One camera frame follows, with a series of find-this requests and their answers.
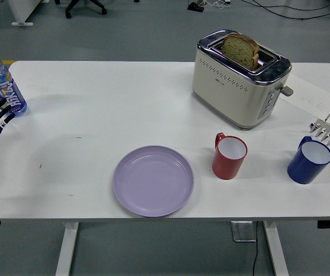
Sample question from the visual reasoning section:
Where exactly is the purple plate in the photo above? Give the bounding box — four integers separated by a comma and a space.
112, 145, 195, 218

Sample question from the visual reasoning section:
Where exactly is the blue-label drink bottle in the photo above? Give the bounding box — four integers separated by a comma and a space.
0, 47, 28, 117

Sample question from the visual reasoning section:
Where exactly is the white desk leg foot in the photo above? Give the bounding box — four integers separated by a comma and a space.
11, 0, 44, 28

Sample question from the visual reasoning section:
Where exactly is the white table leg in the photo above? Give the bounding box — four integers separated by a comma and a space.
262, 220, 290, 276
55, 221, 80, 276

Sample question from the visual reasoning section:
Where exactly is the black office chair base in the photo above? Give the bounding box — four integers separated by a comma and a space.
64, 0, 108, 20

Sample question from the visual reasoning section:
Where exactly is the red mug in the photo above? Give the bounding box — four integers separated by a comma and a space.
212, 132, 248, 181

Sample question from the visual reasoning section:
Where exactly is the black floor device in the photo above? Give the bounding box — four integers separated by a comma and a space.
187, 2, 205, 13

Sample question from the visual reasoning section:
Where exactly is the cream and chrome toaster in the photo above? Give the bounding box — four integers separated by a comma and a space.
191, 28, 294, 131

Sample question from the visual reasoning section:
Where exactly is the brown bread slice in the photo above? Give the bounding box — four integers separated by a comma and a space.
220, 33, 260, 70

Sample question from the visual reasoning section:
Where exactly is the metal box under table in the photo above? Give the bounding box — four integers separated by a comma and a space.
230, 220, 258, 243

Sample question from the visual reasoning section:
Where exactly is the blue mug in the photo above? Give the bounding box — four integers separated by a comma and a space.
287, 136, 330, 185

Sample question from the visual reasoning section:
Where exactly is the white paper sheet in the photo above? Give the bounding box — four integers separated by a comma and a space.
278, 73, 330, 114

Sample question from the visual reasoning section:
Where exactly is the white floor cable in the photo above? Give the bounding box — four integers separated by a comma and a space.
204, 0, 232, 8

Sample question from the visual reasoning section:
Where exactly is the black power cable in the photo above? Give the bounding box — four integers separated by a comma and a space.
252, 221, 260, 276

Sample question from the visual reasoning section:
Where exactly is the black floor cable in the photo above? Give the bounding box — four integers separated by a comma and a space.
251, 0, 330, 21

